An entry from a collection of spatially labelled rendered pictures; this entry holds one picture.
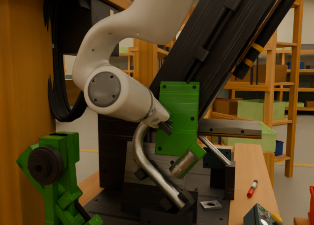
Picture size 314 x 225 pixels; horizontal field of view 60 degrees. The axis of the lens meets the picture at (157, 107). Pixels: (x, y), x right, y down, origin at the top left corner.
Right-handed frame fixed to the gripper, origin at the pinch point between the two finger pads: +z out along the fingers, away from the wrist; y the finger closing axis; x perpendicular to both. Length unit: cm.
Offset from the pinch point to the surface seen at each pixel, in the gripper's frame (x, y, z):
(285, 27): -386, 167, 844
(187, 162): 2.4, -15.5, -0.7
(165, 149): 5.3, -8.7, 2.8
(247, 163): -8, -28, 59
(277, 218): -5.0, -39.8, 5.1
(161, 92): -4.4, 4.3, 2.8
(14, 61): 13.7, 24.0, -24.4
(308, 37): -411, 96, 857
